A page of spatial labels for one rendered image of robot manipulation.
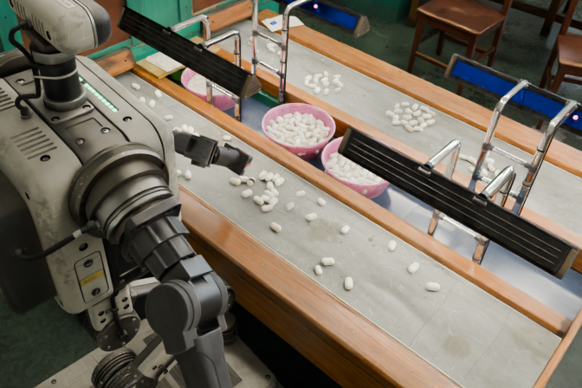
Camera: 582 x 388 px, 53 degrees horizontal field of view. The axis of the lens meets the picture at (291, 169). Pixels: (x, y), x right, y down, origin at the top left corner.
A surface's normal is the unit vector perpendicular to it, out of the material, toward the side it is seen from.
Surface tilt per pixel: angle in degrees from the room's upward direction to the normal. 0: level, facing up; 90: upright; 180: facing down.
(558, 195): 0
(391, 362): 0
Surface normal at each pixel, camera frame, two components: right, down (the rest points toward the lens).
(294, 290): 0.05, -0.76
